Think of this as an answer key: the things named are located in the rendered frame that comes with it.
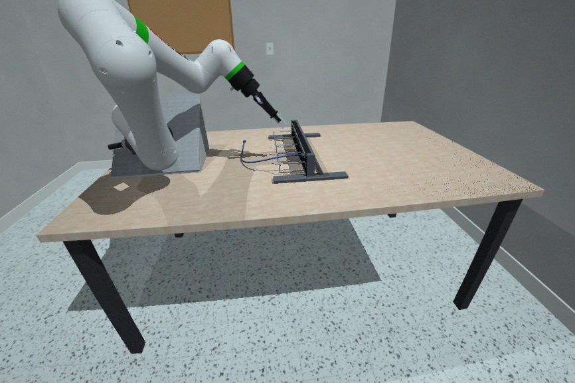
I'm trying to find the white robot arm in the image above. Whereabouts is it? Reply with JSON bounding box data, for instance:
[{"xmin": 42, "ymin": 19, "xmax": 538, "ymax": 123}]
[{"xmin": 58, "ymin": 0, "xmax": 254, "ymax": 171}]

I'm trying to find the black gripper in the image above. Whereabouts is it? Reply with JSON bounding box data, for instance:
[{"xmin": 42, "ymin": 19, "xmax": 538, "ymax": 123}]
[{"xmin": 241, "ymin": 79, "xmax": 287, "ymax": 129}]

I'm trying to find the black patch panel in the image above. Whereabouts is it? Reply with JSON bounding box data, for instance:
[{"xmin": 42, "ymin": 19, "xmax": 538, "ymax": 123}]
[{"xmin": 268, "ymin": 120, "xmax": 349, "ymax": 183}]

